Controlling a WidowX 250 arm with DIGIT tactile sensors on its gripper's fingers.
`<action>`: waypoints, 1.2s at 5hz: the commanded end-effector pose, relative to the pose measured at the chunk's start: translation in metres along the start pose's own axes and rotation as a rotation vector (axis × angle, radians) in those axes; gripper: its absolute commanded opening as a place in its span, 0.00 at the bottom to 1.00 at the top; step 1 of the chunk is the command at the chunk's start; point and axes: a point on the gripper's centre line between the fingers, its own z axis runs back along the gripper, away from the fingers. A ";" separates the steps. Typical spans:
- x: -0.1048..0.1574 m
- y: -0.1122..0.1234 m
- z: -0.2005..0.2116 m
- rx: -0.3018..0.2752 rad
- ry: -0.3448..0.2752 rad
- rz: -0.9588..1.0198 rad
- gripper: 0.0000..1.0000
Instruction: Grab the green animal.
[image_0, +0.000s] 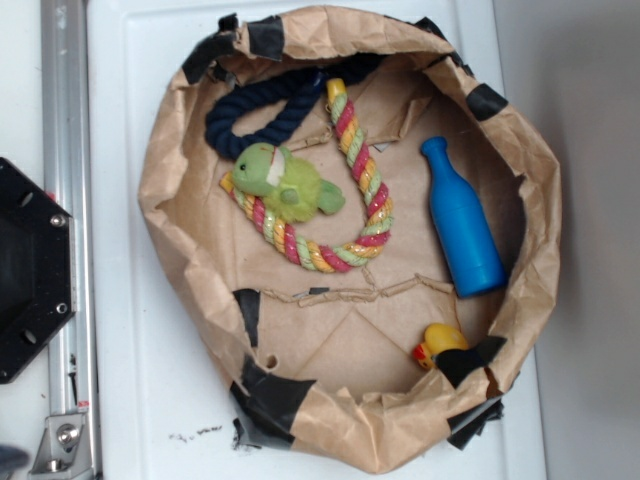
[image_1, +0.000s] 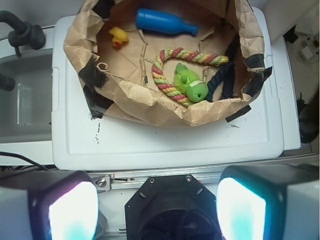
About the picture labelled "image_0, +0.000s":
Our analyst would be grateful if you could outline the dark blue rope toy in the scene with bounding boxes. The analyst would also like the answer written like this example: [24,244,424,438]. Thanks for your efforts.
[205,54,384,160]

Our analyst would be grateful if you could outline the blue plastic bottle toy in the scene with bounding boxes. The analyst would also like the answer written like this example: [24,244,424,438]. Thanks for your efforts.
[421,136,507,298]

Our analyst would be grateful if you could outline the brown paper bag bin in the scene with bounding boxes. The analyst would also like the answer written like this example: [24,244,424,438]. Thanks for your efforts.
[138,6,562,474]

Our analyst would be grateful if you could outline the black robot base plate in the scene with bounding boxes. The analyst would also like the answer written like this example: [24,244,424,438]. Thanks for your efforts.
[1,158,74,385]

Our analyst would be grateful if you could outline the aluminium frame rail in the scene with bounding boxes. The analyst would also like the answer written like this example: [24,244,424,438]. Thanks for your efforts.
[40,1,102,479]

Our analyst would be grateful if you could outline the green plush animal toy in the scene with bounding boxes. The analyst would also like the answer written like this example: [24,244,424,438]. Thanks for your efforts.
[232,142,346,223]

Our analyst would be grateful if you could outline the metal corner bracket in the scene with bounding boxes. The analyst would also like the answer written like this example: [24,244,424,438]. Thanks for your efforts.
[28,413,96,480]

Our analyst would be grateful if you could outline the multicolour twisted rope toy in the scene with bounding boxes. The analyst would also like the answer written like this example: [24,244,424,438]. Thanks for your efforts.
[220,79,393,273]

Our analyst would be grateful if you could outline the yellow rubber duck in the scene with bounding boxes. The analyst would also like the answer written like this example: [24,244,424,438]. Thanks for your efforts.
[412,323,469,370]

